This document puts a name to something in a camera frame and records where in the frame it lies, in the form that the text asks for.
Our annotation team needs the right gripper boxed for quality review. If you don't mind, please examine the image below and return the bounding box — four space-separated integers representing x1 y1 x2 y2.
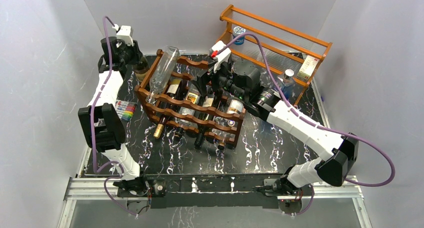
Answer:
190 58 248 102

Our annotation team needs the dark wine bottle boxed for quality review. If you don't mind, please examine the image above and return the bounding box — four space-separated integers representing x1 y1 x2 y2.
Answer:
194 91 217 150

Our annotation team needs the green wine bottle white label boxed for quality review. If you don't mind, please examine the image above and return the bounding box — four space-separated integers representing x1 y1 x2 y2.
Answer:
133 56 150 83

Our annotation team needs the clear glass bottle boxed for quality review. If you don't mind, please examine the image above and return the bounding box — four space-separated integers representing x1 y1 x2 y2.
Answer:
146 46 180 104

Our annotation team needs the blue square glass bottle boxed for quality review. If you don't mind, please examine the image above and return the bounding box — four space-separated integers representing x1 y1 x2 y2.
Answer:
277 69 296 100

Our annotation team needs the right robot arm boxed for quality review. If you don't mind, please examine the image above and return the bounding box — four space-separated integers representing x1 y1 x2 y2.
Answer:
191 60 358 195

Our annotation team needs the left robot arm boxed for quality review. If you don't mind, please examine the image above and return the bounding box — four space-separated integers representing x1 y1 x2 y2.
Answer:
78 37 150 196

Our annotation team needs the clear square liquor bottle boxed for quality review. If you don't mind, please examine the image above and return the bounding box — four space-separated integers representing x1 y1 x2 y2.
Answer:
175 88 203 134

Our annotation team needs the gold capped wine bottle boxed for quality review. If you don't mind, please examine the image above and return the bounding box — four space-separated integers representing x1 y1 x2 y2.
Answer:
152 79 183 140

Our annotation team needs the brown wooden wine rack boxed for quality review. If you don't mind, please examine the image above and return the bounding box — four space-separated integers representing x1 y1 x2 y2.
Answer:
134 49 248 149

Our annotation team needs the white label bottle in rack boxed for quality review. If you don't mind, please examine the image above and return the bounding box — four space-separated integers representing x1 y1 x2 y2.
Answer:
216 98 246 151

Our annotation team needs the pack of coloured markers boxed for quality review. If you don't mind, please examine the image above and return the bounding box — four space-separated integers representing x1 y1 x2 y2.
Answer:
115 100 137 121

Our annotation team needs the blue lidded jar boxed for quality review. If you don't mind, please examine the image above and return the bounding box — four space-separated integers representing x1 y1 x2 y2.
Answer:
232 26 246 45

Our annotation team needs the orange wooden shelf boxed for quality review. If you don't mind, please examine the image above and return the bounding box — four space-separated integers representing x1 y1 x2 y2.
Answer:
219 5 332 105

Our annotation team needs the small white box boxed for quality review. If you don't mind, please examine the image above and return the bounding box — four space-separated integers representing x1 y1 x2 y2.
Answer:
296 55 320 80

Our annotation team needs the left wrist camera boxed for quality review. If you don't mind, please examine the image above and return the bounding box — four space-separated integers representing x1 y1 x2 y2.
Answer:
113 24 134 46

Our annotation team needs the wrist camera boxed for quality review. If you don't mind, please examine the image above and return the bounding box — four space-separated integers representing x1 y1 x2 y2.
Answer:
210 41 231 73
113 24 134 46

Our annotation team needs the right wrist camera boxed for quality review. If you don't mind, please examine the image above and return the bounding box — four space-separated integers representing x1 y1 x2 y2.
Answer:
210 41 231 73

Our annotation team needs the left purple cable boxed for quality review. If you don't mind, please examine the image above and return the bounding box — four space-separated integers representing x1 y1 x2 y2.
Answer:
89 16 138 217

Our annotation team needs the purple cable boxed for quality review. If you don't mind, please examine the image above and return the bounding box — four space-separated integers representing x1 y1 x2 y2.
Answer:
89 16 138 217
216 32 396 217

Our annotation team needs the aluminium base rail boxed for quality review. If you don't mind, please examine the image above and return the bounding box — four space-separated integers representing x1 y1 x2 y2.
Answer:
64 174 371 227

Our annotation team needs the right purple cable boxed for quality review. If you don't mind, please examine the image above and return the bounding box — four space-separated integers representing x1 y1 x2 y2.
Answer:
216 32 396 217

